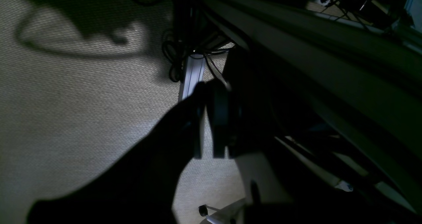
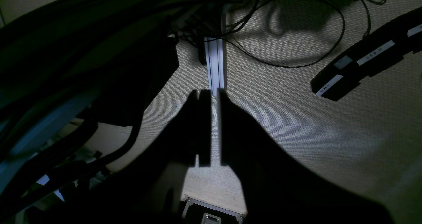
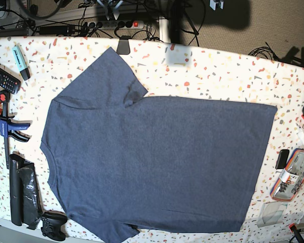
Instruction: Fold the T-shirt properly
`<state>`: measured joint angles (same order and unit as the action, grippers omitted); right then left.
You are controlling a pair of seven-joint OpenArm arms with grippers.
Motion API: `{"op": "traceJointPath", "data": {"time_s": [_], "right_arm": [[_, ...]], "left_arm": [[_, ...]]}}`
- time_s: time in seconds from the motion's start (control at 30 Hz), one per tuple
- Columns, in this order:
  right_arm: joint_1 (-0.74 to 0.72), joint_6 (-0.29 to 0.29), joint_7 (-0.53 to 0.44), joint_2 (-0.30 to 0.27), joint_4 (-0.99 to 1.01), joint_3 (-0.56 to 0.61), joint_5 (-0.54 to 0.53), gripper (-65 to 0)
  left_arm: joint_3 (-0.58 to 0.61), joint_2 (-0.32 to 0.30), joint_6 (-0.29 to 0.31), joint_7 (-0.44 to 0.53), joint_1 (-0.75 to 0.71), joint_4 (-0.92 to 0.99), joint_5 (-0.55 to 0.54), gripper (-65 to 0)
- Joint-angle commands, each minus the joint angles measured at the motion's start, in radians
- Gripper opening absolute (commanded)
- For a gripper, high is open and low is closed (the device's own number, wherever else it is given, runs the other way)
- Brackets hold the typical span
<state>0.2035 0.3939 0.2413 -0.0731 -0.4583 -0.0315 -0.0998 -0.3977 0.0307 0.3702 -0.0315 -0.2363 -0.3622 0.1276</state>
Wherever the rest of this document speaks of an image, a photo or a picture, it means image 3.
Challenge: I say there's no striped transparent pencil case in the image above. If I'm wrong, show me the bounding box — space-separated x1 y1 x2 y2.
270 149 304 201

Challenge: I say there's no white power strip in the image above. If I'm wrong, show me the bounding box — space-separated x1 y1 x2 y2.
88 20 144 30

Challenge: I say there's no black power adapter brick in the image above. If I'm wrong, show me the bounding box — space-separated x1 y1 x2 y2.
39 25 75 36

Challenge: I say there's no blue black bar clamp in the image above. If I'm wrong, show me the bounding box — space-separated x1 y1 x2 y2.
0 90 30 169

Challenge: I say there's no black garbage bag roll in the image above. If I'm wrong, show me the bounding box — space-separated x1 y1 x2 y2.
9 153 43 230

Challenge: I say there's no black game controller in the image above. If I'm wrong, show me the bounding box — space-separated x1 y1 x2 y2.
41 212 67 241

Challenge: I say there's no clear plastic packaging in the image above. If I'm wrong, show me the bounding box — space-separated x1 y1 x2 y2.
257 201 288 228

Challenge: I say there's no small black box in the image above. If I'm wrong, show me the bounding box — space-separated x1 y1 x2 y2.
275 149 289 170

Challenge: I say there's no black TV remote control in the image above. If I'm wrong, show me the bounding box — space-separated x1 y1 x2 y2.
0 68 21 95

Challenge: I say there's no light blue highlighter pen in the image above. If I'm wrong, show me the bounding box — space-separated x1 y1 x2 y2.
12 46 30 80

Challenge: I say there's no blue T-shirt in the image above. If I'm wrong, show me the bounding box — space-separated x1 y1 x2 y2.
41 49 277 242

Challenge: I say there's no red black clamp bottom right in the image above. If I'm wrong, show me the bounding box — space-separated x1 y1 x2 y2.
289 223 304 243

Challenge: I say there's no black table clamp bracket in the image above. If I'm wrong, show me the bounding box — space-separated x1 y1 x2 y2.
117 35 131 55

